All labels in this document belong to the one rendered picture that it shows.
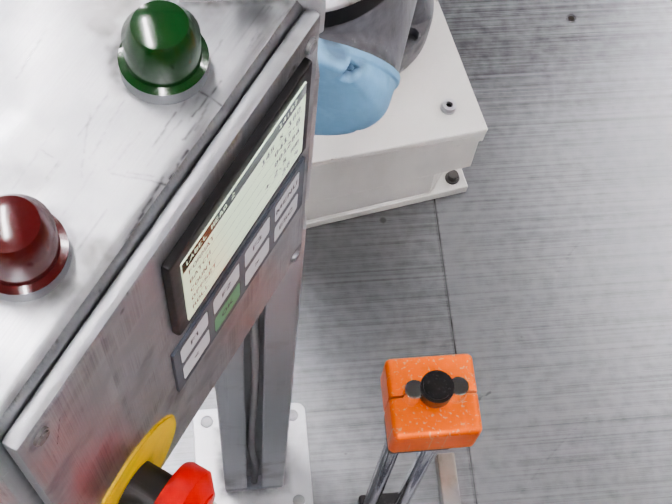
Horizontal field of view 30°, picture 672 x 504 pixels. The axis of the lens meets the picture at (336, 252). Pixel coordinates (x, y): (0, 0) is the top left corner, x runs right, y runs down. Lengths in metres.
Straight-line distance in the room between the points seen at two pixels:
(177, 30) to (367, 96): 0.41
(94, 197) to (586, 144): 0.81
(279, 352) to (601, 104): 0.55
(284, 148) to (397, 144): 0.56
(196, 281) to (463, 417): 0.26
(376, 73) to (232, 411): 0.22
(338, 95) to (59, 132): 0.42
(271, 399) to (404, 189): 0.34
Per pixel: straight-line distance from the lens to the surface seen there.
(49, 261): 0.33
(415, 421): 0.62
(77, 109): 0.36
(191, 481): 0.46
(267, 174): 0.40
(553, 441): 1.02
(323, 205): 1.03
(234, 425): 0.80
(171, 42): 0.35
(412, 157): 0.99
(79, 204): 0.35
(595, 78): 1.16
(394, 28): 0.77
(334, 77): 0.74
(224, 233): 0.39
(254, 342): 0.66
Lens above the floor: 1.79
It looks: 66 degrees down
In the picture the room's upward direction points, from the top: 8 degrees clockwise
